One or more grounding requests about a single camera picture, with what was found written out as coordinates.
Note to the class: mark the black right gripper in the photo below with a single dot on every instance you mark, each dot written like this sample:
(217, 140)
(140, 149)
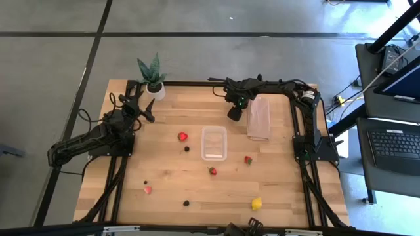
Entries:
(237, 96)

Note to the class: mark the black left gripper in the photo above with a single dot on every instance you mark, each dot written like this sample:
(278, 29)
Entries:
(131, 109)

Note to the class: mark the small red strawberry with leaves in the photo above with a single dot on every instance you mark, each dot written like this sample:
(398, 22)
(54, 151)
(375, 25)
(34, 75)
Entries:
(248, 160)
(213, 171)

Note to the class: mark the large red strawberry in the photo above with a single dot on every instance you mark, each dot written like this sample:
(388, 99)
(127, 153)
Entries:
(182, 136)

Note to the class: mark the yellow lemon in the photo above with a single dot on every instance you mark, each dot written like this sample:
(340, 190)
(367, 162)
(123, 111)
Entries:
(257, 203)

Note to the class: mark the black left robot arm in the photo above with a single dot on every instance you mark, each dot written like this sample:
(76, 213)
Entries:
(82, 142)

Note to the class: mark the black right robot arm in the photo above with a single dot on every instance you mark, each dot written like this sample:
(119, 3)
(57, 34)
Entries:
(272, 88)

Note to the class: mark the clear plastic tupperware container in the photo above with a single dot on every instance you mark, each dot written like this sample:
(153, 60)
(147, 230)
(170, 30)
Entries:
(214, 144)

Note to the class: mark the white plant pot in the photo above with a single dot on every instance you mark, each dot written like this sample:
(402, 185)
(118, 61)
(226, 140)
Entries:
(157, 93)

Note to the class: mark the green snake plant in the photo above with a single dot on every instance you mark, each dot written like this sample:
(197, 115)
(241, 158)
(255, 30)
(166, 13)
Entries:
(151, 72)

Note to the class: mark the pale pink strawberry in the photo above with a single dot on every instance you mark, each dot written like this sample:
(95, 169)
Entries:
(148, 189)

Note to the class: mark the yellow plug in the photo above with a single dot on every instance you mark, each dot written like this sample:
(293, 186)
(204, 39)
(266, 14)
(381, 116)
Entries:
(340, 100)

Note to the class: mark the short black diagonal pole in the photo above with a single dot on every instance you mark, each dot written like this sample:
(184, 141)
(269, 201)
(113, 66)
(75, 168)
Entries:
(348, 121)

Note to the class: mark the white paper sheet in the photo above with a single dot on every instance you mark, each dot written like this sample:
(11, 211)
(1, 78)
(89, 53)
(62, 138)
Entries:
(344, 150)

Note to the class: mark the dark grey desk with keyboard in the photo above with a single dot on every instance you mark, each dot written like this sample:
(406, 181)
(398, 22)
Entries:
(364, 157)

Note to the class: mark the dark grey desk with monitor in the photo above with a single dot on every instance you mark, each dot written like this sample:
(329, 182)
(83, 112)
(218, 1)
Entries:
(370, 98)

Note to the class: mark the grey chair base leg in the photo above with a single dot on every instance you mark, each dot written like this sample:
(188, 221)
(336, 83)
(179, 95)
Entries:
(10, 150)

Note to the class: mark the black rig crossbeam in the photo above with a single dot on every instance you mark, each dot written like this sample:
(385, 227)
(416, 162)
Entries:
(49, 229)

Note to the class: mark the black desk leg caster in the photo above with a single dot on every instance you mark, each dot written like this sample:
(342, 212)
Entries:
(370, 196)

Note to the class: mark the black keyboard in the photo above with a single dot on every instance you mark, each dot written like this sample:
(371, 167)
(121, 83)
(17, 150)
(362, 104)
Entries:
(393, 147)

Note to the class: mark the black power adapter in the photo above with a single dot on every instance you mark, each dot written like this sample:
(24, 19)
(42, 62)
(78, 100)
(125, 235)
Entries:
(390, 59)

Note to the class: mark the black computer monitor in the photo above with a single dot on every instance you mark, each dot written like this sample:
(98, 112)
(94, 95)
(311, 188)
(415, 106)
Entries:
(407, 82)

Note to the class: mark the long black diagonal pole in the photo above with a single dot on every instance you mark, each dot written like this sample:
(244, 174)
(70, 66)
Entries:
(393, 27)

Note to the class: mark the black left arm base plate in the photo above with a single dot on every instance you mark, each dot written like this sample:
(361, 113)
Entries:
(126, 150)

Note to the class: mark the black aluminium table frame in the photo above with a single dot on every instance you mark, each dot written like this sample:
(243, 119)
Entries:
(197, 83)

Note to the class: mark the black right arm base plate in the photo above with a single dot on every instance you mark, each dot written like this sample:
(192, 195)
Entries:
(328, 153)

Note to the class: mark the black slotted bracket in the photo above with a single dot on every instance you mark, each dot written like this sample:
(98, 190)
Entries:
(254, 224)

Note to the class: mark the silver frame bracket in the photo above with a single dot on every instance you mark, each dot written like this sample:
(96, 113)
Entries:
(303, 232)
(121, 228)

